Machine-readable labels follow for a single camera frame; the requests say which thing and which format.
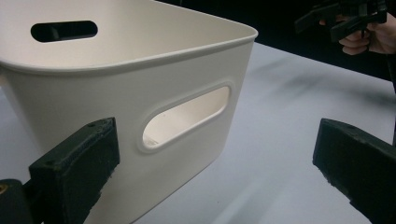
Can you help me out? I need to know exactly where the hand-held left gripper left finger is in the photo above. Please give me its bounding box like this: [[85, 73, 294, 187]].
[[22, 117, 120, 224]]

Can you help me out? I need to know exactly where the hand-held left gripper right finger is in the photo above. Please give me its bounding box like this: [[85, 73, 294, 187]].
[[312, 118, 396, 224]]

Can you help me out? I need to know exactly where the white plastic storage bin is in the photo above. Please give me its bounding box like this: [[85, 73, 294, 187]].
[[0, 0, 259, 224]]

